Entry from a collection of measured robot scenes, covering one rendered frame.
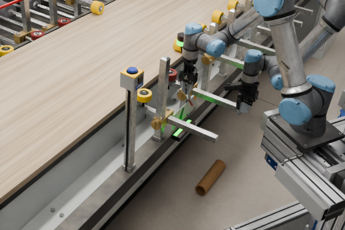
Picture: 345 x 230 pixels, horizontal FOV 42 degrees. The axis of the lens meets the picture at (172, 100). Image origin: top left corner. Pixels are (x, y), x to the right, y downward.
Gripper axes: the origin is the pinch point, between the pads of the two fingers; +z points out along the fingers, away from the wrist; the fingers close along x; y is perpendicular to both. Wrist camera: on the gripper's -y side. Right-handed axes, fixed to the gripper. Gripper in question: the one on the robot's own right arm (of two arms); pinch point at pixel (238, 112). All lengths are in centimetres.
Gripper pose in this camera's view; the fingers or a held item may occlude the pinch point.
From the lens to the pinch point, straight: 231.6
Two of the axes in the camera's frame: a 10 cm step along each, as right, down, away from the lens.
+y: 8.6, 3.4, -3.8
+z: -0.7, 8.2, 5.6
